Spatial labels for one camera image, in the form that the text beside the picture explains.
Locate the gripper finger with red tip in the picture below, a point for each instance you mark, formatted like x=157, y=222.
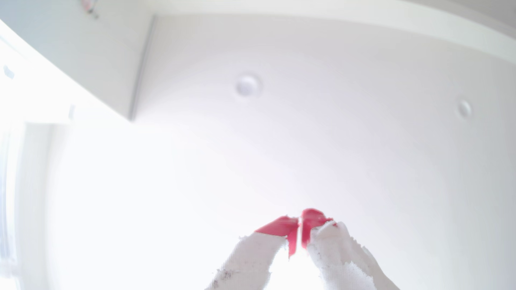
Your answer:
x=338, y=253
x=258, y=253

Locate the round ceiling light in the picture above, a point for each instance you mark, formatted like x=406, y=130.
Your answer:
x=248, y=85
x=464, y=108

